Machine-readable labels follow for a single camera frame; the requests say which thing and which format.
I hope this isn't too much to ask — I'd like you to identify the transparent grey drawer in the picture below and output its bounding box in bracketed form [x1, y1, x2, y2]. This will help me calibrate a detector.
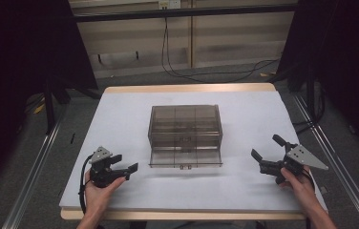
[148, 146, 224, 170]

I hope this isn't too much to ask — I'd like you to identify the transparent grey drawer cabinet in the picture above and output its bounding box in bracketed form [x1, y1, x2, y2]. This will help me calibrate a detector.
[147, 104, 224, 151]

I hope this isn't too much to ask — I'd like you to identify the black stand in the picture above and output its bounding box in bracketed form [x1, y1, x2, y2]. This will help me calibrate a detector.
[43, 77, 56, 135]

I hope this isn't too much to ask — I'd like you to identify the person's left hand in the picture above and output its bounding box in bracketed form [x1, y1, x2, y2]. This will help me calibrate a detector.
[84, 171, 128, 220]

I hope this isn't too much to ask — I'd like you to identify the white wall socket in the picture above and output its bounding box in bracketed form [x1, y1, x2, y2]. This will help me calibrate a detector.
[158, 0, 181, 10]

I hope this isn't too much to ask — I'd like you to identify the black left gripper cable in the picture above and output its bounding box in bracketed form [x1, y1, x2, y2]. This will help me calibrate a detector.
[77, 154, 95, 215]

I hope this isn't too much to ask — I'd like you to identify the black horizontal bar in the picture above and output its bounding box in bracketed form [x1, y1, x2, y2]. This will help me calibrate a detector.
[72, 3, 298, 23]

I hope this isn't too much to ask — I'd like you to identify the wooden table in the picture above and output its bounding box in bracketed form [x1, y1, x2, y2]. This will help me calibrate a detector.
[58, 82, 328, 221]

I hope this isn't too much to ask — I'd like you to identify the black floor cable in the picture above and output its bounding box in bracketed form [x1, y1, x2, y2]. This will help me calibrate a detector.
[165, 17, 281, 80]
[160, 17, 281, 84]

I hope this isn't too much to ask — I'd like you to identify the person's right hand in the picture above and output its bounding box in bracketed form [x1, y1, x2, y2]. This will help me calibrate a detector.
[278, 167, 318, 208]

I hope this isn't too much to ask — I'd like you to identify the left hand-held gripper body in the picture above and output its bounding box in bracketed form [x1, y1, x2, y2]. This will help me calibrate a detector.
[89, 146, 128, 189]

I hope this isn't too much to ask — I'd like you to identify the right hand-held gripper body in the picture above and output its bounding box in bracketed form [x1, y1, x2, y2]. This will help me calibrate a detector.
[259, 142, 330, 185]

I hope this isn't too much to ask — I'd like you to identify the black curtain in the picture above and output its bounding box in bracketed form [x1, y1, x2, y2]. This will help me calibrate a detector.
[0, 0, 99, 199]
[277, 0, 359, 154]

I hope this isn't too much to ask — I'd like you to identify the white table sheet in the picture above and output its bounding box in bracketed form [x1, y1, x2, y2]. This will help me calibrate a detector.
[58, 90, 328, 214]

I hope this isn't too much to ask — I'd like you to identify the metal floor rail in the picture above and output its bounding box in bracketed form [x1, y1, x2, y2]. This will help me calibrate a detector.
[291, 93, 359, 229]
[1, 111, 68, 229]

